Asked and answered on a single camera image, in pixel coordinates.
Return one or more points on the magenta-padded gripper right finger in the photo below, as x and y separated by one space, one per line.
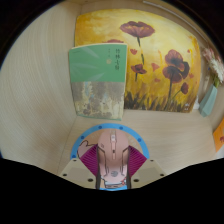
145 171

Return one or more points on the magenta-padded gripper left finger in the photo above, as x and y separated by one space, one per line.
81 171

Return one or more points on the pink computer mouse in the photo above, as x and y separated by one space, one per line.
112 156

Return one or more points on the round blue-rimmed mouse pad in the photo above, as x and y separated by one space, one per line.
100 127

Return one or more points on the green book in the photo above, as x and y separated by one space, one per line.
98 80

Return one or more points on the teal faceted vase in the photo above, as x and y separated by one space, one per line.
208 101

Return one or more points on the yellow poppy painting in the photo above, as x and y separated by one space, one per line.
156 56

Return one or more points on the pink and white flower bouquet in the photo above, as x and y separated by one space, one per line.
216 66

